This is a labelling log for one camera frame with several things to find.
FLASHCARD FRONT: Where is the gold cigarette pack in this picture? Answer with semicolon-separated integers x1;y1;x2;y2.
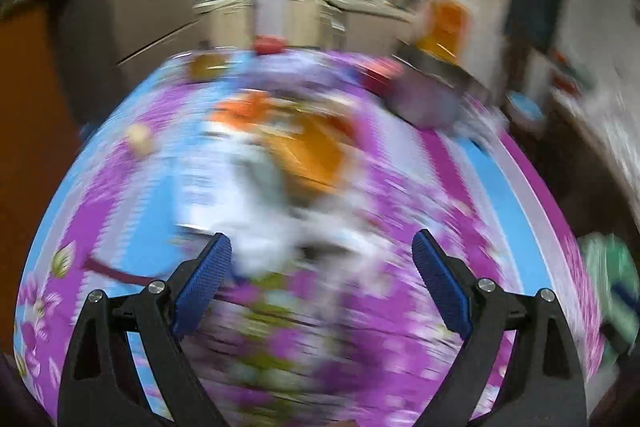
259;110;349;200

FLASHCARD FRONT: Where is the green lined trash bin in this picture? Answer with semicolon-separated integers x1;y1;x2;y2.
578;232;639;343

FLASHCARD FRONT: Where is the white grey crumpled glove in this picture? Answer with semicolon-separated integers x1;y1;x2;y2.
175;134;387;277

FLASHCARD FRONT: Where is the floral purple striped tablecloth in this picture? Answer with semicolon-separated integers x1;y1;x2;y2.
13;51;603;426

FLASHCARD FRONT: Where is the small beige object on table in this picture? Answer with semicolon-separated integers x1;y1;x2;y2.
125;122;155;159

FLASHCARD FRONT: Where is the orange white snack wrapper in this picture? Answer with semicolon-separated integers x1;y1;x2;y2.
205;89;296;134

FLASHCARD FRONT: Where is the blue bowl on chair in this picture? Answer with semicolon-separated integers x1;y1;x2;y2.
506;91;544;132

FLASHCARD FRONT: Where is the yellow round fruit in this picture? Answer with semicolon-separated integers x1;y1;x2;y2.
188;52;229;83

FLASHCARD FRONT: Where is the red box behind pot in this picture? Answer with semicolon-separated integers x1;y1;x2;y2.
357;57;404;98

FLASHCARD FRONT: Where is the red round object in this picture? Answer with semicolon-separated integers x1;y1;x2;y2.
253;35;288;55

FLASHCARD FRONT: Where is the orange juice bottle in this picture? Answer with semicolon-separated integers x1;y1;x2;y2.
416;0;477;64

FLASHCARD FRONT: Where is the steel pot with handle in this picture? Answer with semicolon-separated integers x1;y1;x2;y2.
384;41;490;130

